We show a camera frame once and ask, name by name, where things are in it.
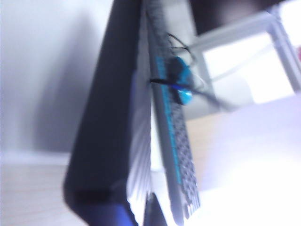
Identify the black computer monitor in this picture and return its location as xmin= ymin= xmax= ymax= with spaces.
xmin=190 ymin=0 xmax=284 ymax=34

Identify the blue and black mouse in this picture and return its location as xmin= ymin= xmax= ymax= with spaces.
xmin=168 ymin=56 xmax=195 ymax=105

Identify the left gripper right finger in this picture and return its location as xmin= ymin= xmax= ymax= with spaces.
xmin=143 ymin=192 xmax=171 ymax=226

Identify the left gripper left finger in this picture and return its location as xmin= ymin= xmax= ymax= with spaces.
xmin=102 ymin=200 xmax=141 ymax=226

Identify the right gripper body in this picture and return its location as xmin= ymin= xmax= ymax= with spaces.
xmin=185 ymin=88 xmax=238 ymax=113

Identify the black portable hard drive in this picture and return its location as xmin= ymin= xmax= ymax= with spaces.
xmin=62 ymin=0 xmax=153 ymax=207

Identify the black and blue keyboard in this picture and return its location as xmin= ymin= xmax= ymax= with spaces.
xmin=145 ymin=0 xmax=203 ymax=218

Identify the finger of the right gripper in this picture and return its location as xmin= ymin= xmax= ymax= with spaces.
xmin=150 ymin=77 xmax=183 ymax=91

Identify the black USB data cable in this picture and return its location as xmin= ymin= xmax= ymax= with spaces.
xmin=167 ymin=32 xmax=206 ymax=88

